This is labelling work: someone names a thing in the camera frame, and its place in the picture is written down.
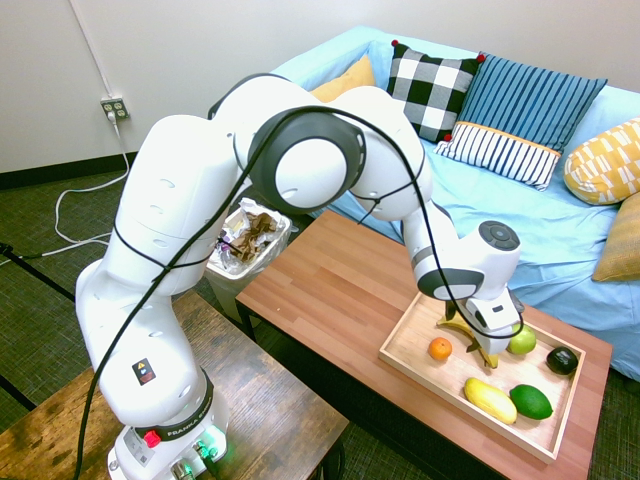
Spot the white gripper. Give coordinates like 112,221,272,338
467,324,525,356

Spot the orange tangerine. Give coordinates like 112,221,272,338
428,337,454,362

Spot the light wooden tray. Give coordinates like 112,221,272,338
377,289,587,464

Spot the yellow banana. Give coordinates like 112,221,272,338
436,319,501,370

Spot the green apple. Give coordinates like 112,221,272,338
507,324,538,356

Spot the green lime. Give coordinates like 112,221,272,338
509,383,555,421

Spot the dark avocado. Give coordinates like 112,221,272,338
544,345,580,376

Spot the light blue sofa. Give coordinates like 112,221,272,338
269,24,640,381

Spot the reddish wooden coffee table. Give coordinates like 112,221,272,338
234,208,614,480

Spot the tan woven pillow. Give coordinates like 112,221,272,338
592,192,640,284

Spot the white navy striped pillow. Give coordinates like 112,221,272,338
432,121,562,192

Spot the dark rustic wooden table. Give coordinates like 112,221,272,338
0,289,350,480

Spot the yellow white patterned pillow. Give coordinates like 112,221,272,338
563,117,640,206

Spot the white trash bin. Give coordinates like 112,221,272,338
204,197,294,326

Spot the crumpled brown paper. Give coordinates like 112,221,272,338
229,212,279,262

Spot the blue striped pillow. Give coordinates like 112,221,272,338
452,51,609,155

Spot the black white checkered pillow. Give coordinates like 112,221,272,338
385,38,487,144

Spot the mustard yellow pillow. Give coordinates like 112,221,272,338
309,53,376,104

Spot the black tripod leg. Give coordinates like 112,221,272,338
0,241,76,409

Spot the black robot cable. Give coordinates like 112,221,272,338
73,73,525,480

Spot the white power cable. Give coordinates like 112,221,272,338
42,112,132,259

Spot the wall power outlet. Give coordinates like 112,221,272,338
99,95,131,121

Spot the white wall cable conduit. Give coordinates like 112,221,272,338
68,0,115,97

